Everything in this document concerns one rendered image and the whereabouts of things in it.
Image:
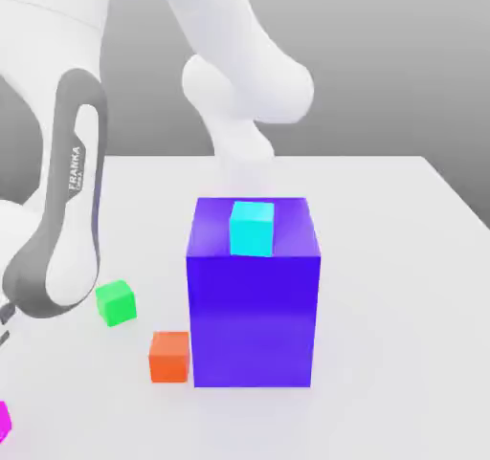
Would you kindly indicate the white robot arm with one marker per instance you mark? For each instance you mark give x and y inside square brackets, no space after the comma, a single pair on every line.
[237,66]

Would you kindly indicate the small cyan cube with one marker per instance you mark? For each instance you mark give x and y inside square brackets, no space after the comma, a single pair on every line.
[251,230]

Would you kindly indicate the small green cube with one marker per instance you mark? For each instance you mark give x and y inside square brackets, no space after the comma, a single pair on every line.
[116,304]

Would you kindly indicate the small orange cube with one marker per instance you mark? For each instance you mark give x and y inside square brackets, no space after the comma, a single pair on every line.
[168,358]

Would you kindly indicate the small magenta cube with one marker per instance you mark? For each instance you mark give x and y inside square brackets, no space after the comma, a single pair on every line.
[3,421]

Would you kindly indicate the large blue box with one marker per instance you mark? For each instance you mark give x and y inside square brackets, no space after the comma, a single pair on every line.
[252,314]

